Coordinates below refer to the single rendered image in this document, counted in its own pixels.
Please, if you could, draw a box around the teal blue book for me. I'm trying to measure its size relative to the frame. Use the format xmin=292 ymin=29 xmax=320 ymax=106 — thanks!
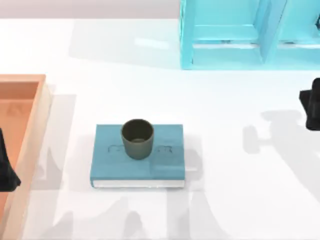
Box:
xmin=90 ymin=123 xmax=186 ymax=189

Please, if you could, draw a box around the salmon shallow box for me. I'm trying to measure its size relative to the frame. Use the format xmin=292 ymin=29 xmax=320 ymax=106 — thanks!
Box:
xmin=0 ymin=74 xmax=53 ymax=240

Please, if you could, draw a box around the olive green cup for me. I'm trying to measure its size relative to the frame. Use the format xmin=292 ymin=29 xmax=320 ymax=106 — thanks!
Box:
xmin=120 ymin=118 xmax=154 ymax=160

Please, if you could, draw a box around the light blue rack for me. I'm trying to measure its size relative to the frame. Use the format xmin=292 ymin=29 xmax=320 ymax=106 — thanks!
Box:
xmin=178 ymin=0 xmax=320 ymax=71

